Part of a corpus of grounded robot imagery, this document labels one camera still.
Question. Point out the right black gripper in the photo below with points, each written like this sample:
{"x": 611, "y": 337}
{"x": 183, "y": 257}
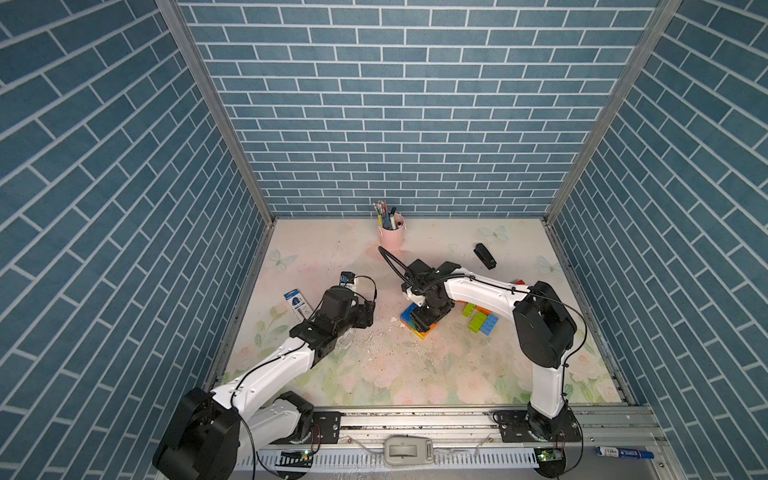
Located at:
{"x": 420, "y": 322}

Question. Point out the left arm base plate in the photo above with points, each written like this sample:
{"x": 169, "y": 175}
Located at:
{"x": 321, "y": 428}

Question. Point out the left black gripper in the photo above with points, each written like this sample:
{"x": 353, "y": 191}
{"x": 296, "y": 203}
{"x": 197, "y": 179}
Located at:
{"x": 365, "y": 315}

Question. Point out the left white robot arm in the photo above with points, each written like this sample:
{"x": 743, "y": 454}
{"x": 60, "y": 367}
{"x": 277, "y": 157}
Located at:
{"x": 203, "y": 437}

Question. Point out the blue white marker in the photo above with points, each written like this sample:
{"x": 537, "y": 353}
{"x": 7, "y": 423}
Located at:
{"x": 626, "y": 453}

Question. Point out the blue lego brick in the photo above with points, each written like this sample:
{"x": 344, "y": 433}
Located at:
{"x": 489, "y": 324}
{"x": 406, "y": 316}

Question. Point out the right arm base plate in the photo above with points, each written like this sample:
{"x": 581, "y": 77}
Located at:
{"x": 519, "y": 426}

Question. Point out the lime lego brick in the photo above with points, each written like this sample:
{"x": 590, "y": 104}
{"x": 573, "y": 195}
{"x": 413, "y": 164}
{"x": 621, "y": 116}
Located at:
{"x": 477, "y": 322}
{"x": 468, "y": 309}

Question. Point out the lime lego brick lower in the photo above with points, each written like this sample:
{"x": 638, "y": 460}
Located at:
{"x": 477, "y": 322}

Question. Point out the white blue small box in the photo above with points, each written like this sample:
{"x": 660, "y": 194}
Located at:
{"x": 298, "y": 304}

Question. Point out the white handheld device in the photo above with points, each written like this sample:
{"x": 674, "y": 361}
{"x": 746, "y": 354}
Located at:
{"x": 406, "y": 451}

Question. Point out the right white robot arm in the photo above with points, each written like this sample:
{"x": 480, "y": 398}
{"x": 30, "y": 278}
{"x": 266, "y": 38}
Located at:
{"x": 545, "y": 329}

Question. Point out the lime lego brick middle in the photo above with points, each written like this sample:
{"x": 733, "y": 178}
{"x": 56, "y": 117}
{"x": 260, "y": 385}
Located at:
{"x": 468, "y": 309}

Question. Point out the black stapler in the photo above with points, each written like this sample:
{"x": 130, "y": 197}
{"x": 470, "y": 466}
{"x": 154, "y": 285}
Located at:
{"x": 485, "y": 256}

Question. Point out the pens in cup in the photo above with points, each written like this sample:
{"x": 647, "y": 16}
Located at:
{"x": 385, "y": 216}

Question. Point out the pink pen cup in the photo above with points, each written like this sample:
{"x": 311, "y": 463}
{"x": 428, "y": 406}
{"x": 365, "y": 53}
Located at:
{"x": 393, "y": 240}

